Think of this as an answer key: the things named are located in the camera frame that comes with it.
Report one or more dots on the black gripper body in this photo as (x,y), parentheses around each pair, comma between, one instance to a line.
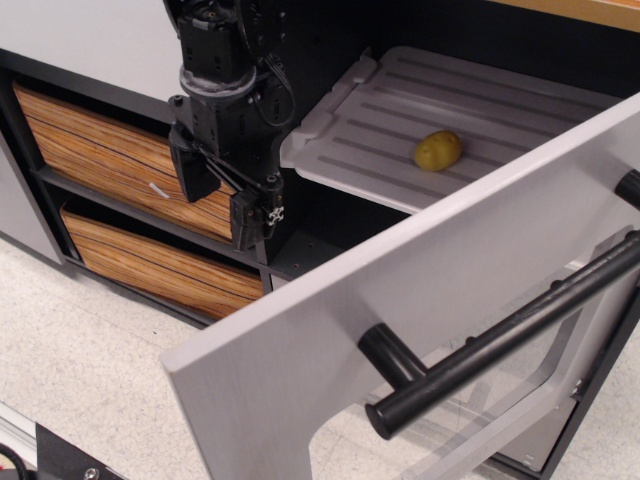
(234,125)

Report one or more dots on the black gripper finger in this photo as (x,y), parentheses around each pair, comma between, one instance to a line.
(249,220)
(190,164)

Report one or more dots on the grey toy oven door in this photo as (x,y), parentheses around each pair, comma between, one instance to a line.
(256,386)

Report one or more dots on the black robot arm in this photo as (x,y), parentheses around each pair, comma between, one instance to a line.
(225,40)

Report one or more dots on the grey oven rack tray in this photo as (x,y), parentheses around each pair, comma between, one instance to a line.
(361,136)

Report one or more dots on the upper wood-grain storage bin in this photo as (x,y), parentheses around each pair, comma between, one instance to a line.
(121,161)

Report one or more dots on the wood-grain storage bin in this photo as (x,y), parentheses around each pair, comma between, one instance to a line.
(121,161)
(138,256)

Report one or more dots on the lower wood-grain storage bin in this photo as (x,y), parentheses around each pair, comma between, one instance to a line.
(138,256)

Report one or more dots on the yellow-green toy potato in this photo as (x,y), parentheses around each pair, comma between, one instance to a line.
(438,151)

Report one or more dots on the wooden countertop edge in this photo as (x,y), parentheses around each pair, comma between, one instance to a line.
(618,14)

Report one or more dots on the black oven door handle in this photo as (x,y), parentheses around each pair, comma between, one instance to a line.
(416,388)

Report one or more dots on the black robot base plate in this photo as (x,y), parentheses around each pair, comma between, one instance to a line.
(59,459)

